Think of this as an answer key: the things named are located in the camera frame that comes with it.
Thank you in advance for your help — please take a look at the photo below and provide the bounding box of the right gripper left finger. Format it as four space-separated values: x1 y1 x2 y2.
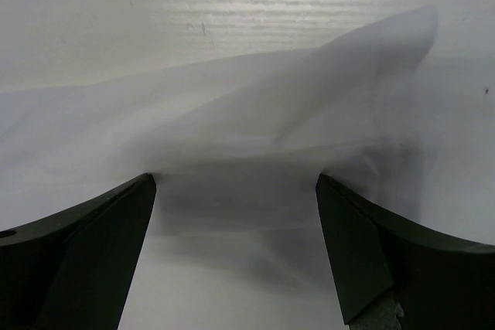
1 174 156 330

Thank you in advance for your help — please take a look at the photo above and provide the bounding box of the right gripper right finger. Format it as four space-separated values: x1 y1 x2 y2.
316 175 494 329

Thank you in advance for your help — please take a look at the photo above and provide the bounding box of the white t-shirt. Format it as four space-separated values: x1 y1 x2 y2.
1 6 494 329

